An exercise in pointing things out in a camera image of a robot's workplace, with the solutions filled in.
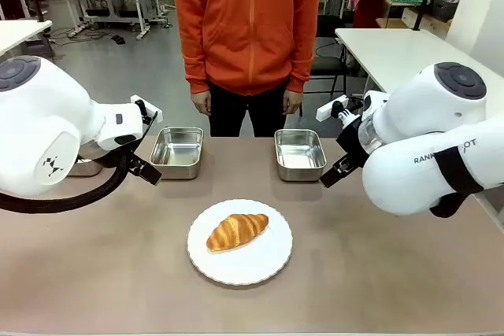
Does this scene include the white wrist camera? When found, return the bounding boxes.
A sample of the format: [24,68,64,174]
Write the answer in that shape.
[316,94,364,122]
[130,94,164,125]

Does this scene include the grey plastic crate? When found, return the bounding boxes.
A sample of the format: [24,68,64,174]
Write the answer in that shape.
[432,0,461,23]

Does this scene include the small white side table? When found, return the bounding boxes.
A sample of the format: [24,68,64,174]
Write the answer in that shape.
[0,19,54,57]

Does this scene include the large white side table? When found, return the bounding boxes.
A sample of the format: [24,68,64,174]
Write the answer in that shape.
[334,28,481,95]

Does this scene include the black folding chair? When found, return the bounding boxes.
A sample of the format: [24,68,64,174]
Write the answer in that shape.
[303,14,350,97]

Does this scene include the person right hand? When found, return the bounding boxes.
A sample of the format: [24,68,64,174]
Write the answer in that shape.
[191,90,213,117]

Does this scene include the golden croissant bread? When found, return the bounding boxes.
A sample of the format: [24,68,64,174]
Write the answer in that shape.
[206,212,270,253]

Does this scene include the black strap on right arm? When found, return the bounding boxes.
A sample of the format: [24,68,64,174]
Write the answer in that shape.
[428,146,486,220]

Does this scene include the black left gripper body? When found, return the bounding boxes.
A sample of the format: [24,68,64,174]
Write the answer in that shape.
[124,146,153,176]

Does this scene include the black trousers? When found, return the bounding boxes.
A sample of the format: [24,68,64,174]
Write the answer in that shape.
[207,79,291,138]

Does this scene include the person torso orange hoodie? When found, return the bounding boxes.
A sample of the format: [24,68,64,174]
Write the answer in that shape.
[172,0,324,98]

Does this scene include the wooden shelf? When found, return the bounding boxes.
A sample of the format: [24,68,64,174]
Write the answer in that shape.
[375,0,451,36]

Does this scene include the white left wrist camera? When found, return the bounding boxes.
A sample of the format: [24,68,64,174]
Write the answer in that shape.
[130,94,164,125]

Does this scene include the person right forearm orange sleeve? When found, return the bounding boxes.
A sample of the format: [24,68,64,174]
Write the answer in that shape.
[183,24,212,95]

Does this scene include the person left forearm orange sleeve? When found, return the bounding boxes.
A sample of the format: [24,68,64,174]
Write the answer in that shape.
[284,24,317,94]

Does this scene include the red garment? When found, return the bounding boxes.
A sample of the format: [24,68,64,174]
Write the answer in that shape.
[352,0,390,29]

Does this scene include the white scalloped plate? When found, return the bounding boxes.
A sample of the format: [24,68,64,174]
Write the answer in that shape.
[186,198,294,286]

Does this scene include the person left hand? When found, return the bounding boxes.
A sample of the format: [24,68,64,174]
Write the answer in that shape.
[283,89,303,117]

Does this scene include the stainless steel rectangular container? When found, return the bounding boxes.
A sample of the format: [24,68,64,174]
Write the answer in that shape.
[273,128,328,183]
[149,127,205,181]
[67,156,104,178]

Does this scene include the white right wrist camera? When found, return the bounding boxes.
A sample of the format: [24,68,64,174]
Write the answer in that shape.
[316,94,364,122]

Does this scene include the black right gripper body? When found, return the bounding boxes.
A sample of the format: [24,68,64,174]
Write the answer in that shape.
[335,114,372,171]

